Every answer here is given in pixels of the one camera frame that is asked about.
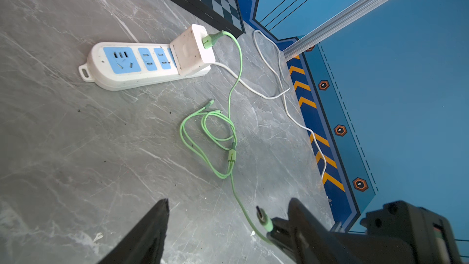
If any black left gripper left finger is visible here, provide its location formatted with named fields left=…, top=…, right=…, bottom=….
left=100, top=199, right=170, bottom=264

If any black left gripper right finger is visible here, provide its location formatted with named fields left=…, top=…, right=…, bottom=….
left=288, top=198, right=352, bottom=264

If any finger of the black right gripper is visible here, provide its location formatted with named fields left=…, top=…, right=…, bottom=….
left=267, top=218, right=296, bottom=262

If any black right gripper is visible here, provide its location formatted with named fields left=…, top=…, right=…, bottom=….
left=333, top=200, right=462, bottom=264

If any green usb charging cable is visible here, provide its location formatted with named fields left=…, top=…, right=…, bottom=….
left=179, top=30, right=275, bottom=246

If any white blue power strip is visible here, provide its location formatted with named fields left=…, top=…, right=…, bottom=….
left=77, top=40, right=212, bottom=92

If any white usb charger adapter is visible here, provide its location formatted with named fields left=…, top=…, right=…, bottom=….
left=170, top=24, right=216, bottom=78

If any white power strip cord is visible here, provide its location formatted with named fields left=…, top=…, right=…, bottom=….
left=210, top=29, right=328, bottom=181

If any aluminium corner post right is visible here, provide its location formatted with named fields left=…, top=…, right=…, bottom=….
left=283, top=0, right=389, bottom=61

